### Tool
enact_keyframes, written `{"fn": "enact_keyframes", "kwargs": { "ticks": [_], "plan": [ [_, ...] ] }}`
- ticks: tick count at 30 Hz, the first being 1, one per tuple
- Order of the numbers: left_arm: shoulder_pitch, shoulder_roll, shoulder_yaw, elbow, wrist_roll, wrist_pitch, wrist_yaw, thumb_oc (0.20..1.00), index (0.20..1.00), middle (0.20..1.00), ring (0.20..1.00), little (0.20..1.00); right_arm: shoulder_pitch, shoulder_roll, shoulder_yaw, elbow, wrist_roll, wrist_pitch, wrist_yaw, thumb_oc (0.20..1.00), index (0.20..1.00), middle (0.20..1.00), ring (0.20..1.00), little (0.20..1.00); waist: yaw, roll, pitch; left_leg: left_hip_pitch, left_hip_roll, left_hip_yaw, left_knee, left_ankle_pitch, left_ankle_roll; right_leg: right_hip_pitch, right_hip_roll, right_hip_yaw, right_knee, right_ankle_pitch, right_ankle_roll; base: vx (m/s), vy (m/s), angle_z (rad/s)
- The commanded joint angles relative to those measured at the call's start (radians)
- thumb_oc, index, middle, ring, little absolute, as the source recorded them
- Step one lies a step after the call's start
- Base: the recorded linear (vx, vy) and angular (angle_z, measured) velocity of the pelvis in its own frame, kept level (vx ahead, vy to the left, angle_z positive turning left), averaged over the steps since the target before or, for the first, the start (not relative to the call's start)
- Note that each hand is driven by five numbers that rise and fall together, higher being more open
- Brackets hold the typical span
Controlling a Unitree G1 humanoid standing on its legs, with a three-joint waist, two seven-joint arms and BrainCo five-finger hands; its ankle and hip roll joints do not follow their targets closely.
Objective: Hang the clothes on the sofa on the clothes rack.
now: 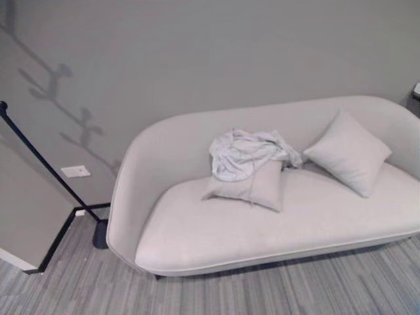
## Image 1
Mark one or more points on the light grey curved sofa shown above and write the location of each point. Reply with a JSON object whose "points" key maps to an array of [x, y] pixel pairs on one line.
{"points": [[229, 229]]}

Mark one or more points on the crumpled light grey garment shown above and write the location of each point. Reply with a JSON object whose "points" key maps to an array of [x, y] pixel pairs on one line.
{"points": [[239, 154]]}

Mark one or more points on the light grey square cushion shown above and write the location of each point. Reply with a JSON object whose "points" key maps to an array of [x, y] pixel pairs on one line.
{"points": [[262, 188], [349, 154]]}

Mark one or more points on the dark side table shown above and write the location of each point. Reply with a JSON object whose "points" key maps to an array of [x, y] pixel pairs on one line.
{"points": [[415, 101]]}

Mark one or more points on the white object on table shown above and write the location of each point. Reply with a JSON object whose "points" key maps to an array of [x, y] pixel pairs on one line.
{"points": [[417, 88]]}

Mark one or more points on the white wall switch plate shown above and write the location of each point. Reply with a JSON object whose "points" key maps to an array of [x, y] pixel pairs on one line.
{"points": [[75, 171]]}

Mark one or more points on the small white wall socket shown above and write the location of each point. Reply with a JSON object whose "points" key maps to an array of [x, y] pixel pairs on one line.
{"points": [[79, 213]]}

